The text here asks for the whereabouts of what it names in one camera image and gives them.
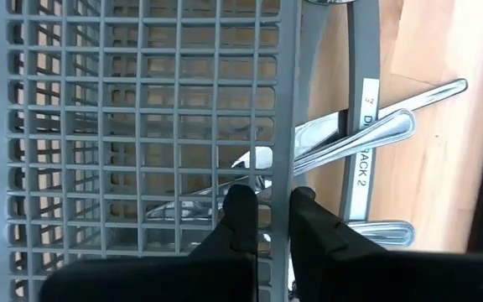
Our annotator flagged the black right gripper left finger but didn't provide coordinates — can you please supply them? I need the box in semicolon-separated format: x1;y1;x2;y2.
39;184;259;302

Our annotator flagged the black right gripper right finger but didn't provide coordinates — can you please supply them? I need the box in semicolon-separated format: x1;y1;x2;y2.
289;187;483;302

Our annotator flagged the metal wire cutlery basket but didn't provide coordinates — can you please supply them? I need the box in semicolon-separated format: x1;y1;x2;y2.
5;0;383;302

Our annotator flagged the silver spoon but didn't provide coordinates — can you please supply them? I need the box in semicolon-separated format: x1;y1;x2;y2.
229;145;274;169

